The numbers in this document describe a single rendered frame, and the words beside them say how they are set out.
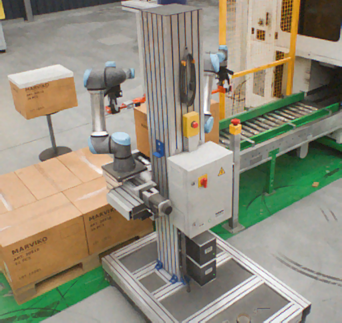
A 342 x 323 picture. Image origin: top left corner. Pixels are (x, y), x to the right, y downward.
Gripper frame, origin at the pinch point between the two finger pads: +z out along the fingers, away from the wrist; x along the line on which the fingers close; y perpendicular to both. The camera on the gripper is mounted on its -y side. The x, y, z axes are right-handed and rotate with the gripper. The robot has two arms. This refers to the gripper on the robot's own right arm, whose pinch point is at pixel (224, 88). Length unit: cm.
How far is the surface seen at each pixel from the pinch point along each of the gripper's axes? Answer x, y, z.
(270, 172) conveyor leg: 9, -52, 96
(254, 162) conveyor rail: 9, -30, 76
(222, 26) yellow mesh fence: -65, -57, -31
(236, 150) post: 27, 12, 43
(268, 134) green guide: -1, -59, 61
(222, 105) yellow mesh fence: -64, -58, 50
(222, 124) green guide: -47, -41, 61
